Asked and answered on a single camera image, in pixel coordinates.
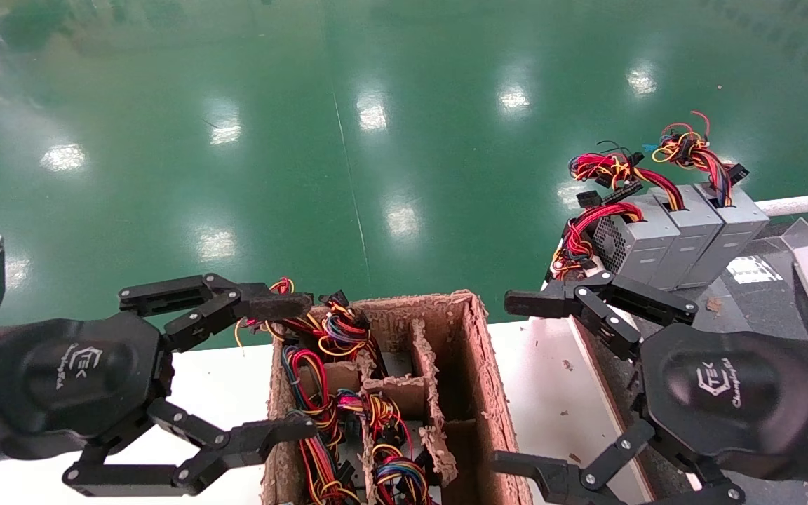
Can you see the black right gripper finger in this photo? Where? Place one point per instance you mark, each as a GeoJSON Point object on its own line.
{"type": "Point", "coordinates": [558, 484]}
{"type": "Point", "coordinates": [565, 300]}

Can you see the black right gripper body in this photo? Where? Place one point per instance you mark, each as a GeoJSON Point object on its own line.
{"type": "Point", "coordinates": [726, 393]}

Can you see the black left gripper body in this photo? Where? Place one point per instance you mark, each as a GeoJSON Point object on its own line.
{"type": "Point", "coordinates": [74, 379]}

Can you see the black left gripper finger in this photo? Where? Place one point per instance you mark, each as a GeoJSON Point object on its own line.
{"type": "Point", "coordinates": [221, 298]}
{"type": "Point", "coordinates": [250, 442]}

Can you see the brown cardboard scrap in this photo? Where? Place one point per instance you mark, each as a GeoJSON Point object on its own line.
{"type": "Point", "coordinates": [714, 304]}

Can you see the dark conveyor belt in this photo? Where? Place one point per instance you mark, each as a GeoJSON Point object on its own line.
{"type": "Point", "coordinates": [762, 308]}

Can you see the brown pulp cardboard divider box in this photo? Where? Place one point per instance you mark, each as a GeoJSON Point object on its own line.
{"type": "Point", "coordinates": [488, 393]}

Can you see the clear plastic guide plate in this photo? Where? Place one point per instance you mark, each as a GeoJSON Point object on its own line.
{"type": "Point", "coordinates": [807, 235]}

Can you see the white horizontal frame tube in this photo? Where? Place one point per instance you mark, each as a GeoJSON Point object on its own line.
{"type": "Point", "coordinates": [804, 203]}

